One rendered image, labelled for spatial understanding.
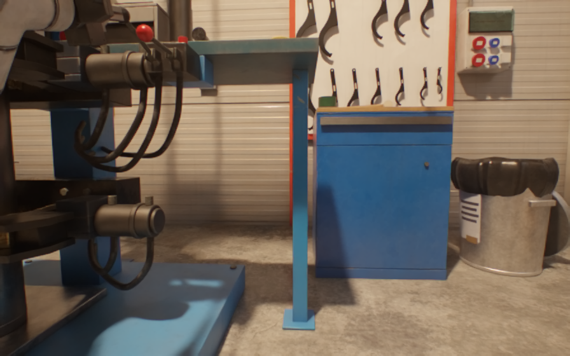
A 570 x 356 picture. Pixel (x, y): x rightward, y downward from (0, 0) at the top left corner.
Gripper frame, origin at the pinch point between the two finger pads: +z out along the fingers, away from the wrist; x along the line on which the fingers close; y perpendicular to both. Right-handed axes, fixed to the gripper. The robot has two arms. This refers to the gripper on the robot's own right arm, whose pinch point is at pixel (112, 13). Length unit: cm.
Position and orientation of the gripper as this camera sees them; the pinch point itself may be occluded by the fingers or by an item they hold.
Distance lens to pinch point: 82.8
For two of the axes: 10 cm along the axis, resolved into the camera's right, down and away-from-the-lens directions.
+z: 0.6, -4.2, 9.1
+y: -10.0, 0.0, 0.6
